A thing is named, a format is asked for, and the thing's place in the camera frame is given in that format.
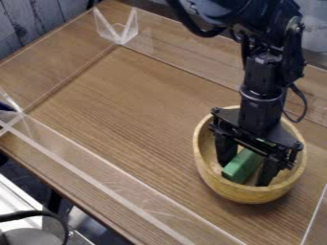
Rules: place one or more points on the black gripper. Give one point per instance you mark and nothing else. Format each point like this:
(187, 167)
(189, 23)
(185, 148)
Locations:
(254, 127)

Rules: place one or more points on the green rectangular block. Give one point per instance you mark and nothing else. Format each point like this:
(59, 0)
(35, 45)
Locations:
(244, 165)

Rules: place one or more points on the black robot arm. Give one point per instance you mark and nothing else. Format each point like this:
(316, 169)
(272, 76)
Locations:
(268, 26)

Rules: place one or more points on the light wooden bowl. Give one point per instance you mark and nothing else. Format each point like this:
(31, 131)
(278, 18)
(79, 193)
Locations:
(245, 193)

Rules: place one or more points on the clear acrylic right panel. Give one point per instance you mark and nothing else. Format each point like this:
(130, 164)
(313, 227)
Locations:
(316, 234)

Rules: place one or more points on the clear acrylic front wall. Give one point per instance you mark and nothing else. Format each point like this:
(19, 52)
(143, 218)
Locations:
(147, 217)

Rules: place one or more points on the clear acrylic corner bracket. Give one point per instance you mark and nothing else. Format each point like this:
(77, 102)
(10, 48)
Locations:
(117, 32)

